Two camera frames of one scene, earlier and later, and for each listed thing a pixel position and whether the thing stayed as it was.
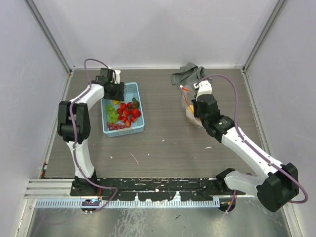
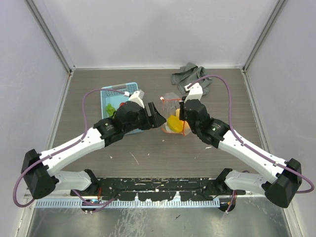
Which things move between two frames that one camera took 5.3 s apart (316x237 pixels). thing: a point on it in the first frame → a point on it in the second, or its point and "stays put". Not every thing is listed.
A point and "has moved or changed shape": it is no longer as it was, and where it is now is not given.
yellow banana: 115,101 → 175,124
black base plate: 155,189 stays put
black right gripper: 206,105 → 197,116
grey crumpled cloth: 189,74 stays put
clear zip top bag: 188,94 has moved or changed shape
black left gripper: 118,96 → 157,118
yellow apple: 191,108 has moved or changed shape
